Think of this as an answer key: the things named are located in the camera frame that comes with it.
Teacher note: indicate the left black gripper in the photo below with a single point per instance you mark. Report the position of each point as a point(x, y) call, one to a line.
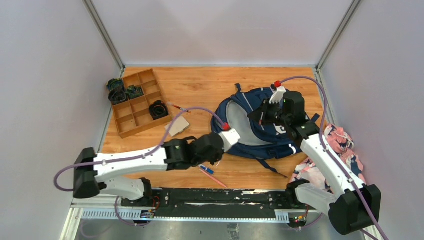
point(218, 152)

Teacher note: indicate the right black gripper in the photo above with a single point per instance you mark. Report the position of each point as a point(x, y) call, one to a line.
point(262, 116)

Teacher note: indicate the white blue marker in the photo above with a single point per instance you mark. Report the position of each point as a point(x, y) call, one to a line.
point(206, 169)

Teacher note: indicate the navy blue backpack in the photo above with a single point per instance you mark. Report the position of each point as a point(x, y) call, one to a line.
point(260, 142)

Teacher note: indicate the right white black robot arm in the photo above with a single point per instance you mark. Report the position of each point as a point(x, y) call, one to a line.
point(352, 205)

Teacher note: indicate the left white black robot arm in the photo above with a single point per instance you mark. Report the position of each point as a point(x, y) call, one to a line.
point(98, 173)

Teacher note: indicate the pink pencil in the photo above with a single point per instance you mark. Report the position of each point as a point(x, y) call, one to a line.
point(213, 178)

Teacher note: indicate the small white box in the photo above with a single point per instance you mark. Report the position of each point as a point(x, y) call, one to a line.
point(178, 126)

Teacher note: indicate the red pen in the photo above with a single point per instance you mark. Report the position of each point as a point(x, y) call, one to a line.
point(179, 107)

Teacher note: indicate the black rolled belt in tray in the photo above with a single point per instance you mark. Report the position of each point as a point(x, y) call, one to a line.
point(158, 110)

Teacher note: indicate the wooden compartment tray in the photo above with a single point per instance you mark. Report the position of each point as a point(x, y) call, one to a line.
point(132, 116)

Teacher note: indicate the pink patterned cloth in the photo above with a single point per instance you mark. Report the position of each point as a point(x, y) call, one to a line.
point(342, 144)

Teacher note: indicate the green rolled band in tray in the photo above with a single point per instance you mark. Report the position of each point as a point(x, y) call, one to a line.
point(133, 91)

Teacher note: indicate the black rolled band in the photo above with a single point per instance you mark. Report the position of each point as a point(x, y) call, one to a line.
point(117, 96)

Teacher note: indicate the dark green rolled band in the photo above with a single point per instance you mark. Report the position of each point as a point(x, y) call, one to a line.
point(115, 84)

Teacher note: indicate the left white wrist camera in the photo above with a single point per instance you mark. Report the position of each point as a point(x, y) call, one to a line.
point(229, 138)

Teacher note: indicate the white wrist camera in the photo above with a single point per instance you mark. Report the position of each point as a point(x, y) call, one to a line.
point(229, 138)
point(278, 94)

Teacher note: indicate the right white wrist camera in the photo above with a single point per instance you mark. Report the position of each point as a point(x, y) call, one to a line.
point(278, 94)

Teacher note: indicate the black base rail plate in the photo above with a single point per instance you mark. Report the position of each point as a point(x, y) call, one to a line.
point(216, 203)

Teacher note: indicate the aluminium slotted rail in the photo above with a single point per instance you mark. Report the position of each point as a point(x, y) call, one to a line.
point(108, 207)

